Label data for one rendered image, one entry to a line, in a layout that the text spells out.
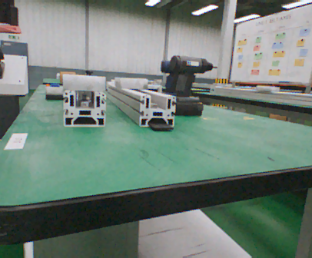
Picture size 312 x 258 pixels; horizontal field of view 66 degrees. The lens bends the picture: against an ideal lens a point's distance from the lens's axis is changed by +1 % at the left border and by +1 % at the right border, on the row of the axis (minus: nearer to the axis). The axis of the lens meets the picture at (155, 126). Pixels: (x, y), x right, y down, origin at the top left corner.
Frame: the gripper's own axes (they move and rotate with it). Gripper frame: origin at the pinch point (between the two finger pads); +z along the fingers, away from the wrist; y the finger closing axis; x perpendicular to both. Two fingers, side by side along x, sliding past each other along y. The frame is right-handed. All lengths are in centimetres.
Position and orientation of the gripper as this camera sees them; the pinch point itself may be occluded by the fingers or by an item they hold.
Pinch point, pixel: (17, 12)
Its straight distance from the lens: 77.9
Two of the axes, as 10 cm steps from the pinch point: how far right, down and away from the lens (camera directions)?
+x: 6.1, -2.3, 7.5
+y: 2.6, -8.4, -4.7
